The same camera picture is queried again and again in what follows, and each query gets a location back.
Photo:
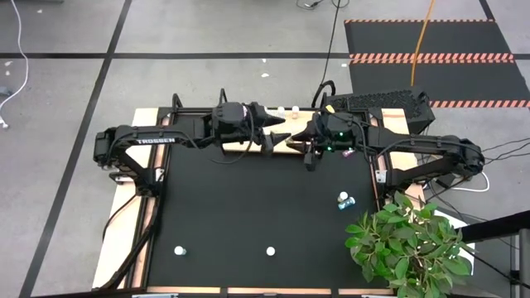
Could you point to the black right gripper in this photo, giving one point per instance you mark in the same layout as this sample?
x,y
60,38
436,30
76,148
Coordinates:
x,y
339,132

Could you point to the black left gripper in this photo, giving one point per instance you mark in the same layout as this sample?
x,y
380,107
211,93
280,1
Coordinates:
x,y
232,124

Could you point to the pink pill bottle white cap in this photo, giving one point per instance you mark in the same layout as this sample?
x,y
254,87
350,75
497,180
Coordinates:
x,y
295,109
270,251

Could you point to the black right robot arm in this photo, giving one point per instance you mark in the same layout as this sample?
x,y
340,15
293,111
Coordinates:
x,y
414,142

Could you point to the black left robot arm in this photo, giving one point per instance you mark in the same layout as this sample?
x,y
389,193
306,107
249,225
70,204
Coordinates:
x,y
153,140

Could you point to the yellow pill bottle white cap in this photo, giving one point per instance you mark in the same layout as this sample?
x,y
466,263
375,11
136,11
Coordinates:
x,y
343,196

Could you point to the black table mat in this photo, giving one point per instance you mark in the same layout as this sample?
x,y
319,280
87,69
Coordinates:
x,y
248,207

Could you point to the black perforated box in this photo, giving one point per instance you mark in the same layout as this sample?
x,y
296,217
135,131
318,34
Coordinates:
x,y
385,101

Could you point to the large leafy green plant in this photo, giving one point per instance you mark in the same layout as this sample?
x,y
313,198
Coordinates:
x,y
397,248

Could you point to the white panel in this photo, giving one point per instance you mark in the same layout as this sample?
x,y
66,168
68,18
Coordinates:
x,y
460,222

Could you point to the black hazard-striped floor mat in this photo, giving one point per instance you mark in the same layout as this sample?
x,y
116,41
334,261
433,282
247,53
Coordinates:
x,y
455,39

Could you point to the black desk panel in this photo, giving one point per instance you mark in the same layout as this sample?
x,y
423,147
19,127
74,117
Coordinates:
x,y
497,225

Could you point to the grey metal stand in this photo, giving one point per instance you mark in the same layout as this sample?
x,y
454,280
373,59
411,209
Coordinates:
x,y
522,265

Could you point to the wooden shelf black frame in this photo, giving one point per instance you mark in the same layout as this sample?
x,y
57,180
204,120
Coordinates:
x,y
242,149

